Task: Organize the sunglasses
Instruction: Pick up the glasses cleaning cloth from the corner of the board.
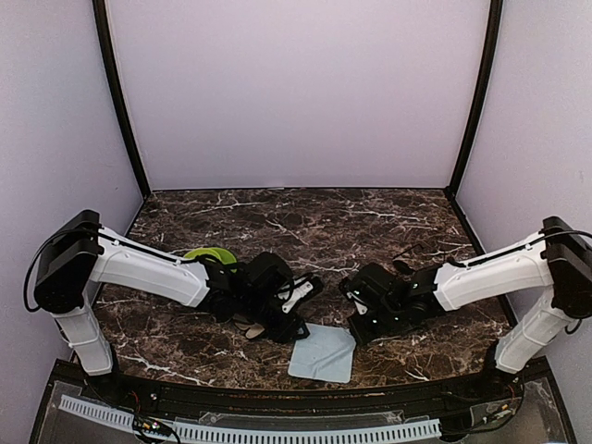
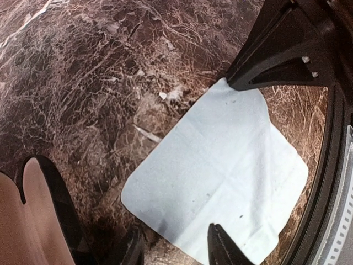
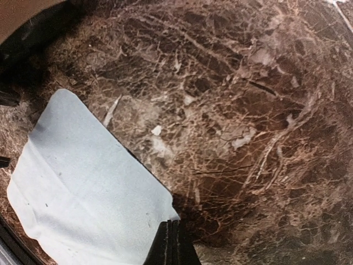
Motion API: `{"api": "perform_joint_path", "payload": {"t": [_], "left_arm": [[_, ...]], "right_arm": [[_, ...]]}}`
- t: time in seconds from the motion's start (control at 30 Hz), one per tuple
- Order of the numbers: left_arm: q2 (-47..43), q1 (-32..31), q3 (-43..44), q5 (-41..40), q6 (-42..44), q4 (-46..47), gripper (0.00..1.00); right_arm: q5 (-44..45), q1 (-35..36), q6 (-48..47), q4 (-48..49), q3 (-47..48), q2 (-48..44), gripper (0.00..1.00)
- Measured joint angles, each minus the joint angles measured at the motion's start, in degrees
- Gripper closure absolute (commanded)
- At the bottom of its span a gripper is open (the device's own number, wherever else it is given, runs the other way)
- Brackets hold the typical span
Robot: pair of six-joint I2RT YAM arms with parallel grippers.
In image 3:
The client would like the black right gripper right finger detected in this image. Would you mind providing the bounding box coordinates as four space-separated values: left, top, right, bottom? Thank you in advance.
174 220 201 265

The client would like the black quilted glasses case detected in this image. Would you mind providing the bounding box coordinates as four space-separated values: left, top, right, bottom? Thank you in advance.
1 1 77 66

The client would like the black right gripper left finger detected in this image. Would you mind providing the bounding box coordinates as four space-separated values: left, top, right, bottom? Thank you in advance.
143 220 172 265

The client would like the blue cleaning cloth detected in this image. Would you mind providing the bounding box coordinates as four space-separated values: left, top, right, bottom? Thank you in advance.
7 89 178 264

